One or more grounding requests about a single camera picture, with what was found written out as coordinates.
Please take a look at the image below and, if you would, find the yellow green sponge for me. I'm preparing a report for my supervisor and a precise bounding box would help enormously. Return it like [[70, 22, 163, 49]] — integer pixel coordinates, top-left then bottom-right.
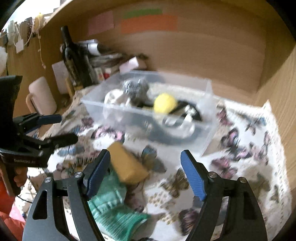
[[107, 142, 149, 185]]

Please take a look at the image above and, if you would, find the yellow soft ball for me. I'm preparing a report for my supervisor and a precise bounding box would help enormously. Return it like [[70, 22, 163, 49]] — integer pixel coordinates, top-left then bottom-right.
[[153, 93, 178, 114]]

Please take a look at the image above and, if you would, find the striped scrunchie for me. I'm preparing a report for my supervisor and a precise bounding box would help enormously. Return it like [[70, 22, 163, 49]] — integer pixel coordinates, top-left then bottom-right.
[[122, 78, 149, 106]]

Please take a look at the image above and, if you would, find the person's hand on gripper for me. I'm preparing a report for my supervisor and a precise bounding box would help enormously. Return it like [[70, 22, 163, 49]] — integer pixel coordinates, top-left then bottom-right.
[[14, 167, 28, 187]]

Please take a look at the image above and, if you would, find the cream mug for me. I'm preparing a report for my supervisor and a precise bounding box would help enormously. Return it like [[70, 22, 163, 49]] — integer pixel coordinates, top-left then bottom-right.
[[26, 76, 57, 115]]

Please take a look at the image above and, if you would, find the green knit glove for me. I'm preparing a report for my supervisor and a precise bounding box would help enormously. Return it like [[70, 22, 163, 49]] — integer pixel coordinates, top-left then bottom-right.
[[88, 169, 151, 240]]

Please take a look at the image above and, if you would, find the butterfly print cloth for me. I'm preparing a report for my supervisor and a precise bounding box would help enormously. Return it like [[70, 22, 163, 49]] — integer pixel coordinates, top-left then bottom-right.
[[16, 88, 292, 240]]

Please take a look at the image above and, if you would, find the dark wine bottle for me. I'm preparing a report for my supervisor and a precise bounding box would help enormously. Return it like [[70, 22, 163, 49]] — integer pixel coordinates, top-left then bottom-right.
[[61, 26, 94, 88]]

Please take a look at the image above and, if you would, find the black white fabric item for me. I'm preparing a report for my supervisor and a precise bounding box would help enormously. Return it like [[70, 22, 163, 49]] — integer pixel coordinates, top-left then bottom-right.
[[103, 89, 203, 145]]

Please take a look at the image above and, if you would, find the pile of books and boxes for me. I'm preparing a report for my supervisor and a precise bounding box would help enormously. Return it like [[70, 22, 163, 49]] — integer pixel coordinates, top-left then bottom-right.
[[76, 39, 149, 84]]

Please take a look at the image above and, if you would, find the pink paper note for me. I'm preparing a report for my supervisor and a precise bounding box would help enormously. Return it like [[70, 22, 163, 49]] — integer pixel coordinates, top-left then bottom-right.
[[87, 11, 114, 36]]

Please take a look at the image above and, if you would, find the clear plastic box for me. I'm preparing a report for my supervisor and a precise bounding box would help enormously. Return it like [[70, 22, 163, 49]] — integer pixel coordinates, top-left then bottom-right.
[[81, 71, 218, 155]]

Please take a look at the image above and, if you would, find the green paper strip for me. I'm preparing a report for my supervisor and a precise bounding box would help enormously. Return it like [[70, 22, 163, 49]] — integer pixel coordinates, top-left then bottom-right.
[[122, 9, 163, 19]]

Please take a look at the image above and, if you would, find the orange paper strip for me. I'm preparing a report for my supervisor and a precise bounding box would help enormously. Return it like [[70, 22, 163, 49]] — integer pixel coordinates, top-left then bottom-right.
[[121, 15, 178, 34]]

